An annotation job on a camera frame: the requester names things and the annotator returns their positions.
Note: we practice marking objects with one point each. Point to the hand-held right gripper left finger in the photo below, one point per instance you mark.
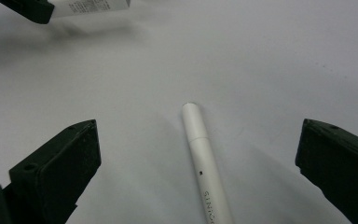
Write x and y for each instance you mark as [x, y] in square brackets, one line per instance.
[59, 171]

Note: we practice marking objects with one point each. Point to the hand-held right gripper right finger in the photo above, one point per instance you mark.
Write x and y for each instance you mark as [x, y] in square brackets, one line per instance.
[341, 165]

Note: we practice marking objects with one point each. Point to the white printed tube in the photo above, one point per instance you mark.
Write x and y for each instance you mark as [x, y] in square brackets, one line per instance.
[90, 7]

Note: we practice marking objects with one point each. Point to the white gel pen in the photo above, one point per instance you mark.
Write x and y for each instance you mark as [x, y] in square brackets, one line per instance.
[209, 180]

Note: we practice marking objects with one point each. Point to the white pen cap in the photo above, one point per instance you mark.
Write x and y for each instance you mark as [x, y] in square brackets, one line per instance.
[194, 123]

